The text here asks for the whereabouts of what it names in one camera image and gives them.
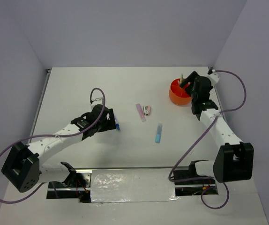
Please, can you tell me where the light blue highlighter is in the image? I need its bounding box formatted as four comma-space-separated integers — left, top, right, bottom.
155, 123, 163, 143

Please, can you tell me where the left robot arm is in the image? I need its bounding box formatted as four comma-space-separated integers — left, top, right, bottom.
1, 104, 116, 193

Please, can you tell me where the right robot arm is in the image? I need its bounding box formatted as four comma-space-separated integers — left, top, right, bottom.
180, 70, 254, 183

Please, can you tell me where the orange round divided container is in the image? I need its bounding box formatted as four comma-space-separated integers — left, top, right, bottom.
169, 78, 191, 106

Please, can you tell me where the pink purple highlighter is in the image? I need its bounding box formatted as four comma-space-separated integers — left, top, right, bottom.
136, 104, 146, 122

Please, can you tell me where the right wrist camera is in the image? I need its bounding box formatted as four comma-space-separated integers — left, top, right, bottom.
207, 67, 220, 86

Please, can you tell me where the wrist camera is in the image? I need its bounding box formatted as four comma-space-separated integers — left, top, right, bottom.
207, 67, 220, 86
90, 97, 104, 109

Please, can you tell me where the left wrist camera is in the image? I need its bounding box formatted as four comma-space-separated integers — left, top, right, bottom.
90, 97, 104, 109

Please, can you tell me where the reflective silver base plate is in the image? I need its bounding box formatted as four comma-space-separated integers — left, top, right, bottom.
90, 169, 178, 203

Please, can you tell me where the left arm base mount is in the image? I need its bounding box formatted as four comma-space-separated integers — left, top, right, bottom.
46, 162, 92, 203

